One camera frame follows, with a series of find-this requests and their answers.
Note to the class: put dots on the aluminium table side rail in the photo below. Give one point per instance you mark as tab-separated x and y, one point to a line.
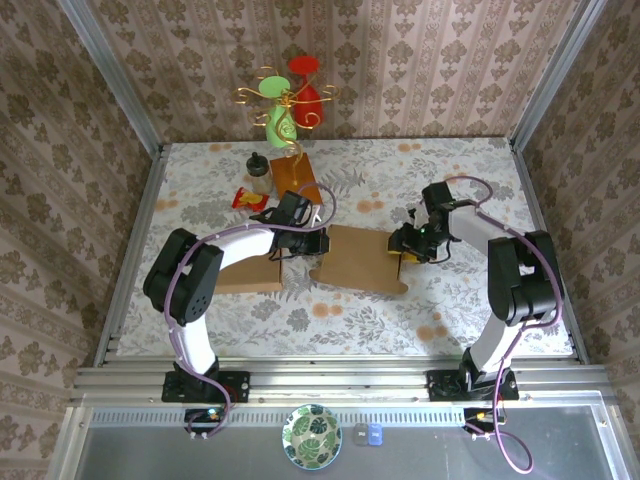
147	195
533	200

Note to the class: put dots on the red plastic wine glass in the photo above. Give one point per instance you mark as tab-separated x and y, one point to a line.
304	65

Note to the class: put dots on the glass jar black lid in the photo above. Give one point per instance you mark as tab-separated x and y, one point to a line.
260	177

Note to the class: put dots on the floral table cover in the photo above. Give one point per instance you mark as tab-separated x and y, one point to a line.
350	330

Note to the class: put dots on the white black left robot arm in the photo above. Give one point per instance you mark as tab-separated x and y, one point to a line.
240	247

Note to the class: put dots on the red snack packet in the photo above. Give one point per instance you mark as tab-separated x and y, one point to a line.
247	201

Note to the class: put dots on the leaf pattern bowl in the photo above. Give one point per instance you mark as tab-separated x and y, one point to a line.
312	437

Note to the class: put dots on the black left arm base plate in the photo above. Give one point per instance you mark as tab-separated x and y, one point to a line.
235	387

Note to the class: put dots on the aluminium frame post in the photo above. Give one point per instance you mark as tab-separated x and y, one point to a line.
556	75
117	85

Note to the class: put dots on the blue memory card case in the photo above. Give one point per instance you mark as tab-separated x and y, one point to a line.
376	435

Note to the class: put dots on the small circuit board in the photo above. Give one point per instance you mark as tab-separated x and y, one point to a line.
205	417
480	417

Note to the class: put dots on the wide aluminium mounting rail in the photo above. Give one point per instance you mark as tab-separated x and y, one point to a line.
340	385

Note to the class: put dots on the grey metal shelf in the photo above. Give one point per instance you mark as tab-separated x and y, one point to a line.
450	460

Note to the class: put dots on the brown cardboard box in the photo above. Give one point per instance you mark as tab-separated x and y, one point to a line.
360	260
250	280

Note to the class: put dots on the grey memory card case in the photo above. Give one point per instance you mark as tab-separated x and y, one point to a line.
360	436

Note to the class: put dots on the green plastic wine glass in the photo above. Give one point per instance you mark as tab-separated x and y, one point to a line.
277	127

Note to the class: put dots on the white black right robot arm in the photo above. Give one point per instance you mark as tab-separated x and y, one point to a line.
525	280

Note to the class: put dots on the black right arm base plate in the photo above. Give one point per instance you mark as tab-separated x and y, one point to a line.
440	387

